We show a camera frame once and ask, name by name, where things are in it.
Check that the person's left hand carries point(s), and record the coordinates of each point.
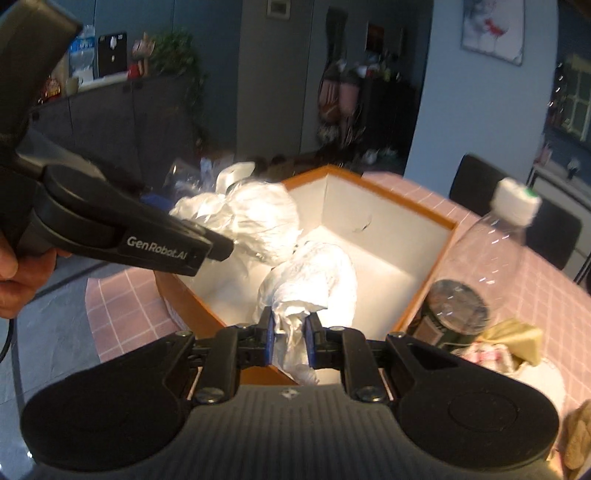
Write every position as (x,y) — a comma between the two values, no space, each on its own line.
(22,277)

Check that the dark sideboard cabinet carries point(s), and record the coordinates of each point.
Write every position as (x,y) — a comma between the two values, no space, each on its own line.
(139,126)

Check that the clear plastic water bottle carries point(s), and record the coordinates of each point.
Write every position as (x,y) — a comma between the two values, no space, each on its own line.
(471,285)

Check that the brown plush cloth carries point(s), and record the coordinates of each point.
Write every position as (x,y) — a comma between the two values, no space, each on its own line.
(577,446)

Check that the white plastic bag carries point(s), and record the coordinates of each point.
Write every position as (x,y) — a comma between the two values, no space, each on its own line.
(318,278)

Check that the cream round pad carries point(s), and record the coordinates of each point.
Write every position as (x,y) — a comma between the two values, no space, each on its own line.
(546,378)

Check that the yellow microfiber cloth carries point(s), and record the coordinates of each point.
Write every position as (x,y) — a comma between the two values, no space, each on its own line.
(523,340)

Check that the white drawer cabinet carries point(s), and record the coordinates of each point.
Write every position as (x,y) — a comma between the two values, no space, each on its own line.
(573,195)

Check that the green potted plant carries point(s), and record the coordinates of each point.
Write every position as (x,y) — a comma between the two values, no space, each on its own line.
(174,55)

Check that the pink white crochet scrunchie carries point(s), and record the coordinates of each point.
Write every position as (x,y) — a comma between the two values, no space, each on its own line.
(495,357)

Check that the silver plastic bag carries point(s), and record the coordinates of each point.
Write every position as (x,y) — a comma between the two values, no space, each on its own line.
(259,216)

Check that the small framed picture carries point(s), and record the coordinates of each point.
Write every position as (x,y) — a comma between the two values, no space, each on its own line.
(278,9)

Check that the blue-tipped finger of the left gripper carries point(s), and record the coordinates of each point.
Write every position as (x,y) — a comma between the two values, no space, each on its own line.
(221,246)

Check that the orange cardboard box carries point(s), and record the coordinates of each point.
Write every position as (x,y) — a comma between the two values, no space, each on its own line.
(394,243)

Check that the left black chair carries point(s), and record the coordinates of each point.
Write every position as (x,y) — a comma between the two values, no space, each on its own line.
(551,231)

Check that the wine glass wall painting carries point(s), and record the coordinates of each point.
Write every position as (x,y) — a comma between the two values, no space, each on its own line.
(495,28)

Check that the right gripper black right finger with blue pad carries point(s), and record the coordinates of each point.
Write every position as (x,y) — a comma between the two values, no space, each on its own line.
(454,410)

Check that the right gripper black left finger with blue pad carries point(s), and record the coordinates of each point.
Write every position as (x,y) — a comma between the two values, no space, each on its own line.
(118,413)

